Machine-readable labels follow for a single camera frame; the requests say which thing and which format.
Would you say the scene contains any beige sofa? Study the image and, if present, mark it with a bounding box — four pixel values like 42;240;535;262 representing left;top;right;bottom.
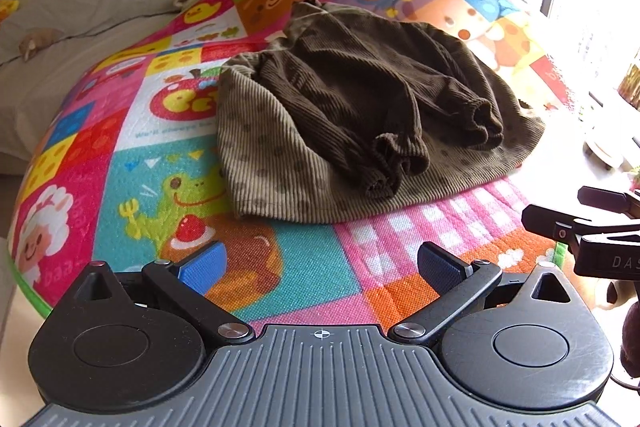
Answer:
0;0;261;162

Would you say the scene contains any person's dark red clothing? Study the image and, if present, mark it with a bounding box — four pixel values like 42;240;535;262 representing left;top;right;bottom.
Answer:
619;279;640;380

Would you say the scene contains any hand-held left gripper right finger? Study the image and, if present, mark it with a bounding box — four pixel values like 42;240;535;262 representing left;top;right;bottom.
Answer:
388;242;577;347

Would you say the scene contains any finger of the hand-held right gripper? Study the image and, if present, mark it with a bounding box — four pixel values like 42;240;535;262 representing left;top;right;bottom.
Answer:
577;186;640;219
521;205;596;242

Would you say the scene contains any small brown plush toy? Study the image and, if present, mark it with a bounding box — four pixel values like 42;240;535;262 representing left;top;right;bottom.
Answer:
19;28;63;62

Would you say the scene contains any colourful cartoon printed play mat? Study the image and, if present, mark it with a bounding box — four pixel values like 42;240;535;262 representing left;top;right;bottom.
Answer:
7;0;576;325

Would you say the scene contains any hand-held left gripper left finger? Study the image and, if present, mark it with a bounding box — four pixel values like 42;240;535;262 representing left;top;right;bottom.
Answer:
75;241;256;346

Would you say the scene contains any olive dotted corduroy jacket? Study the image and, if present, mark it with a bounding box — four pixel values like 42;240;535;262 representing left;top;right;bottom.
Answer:
216;0;546;225

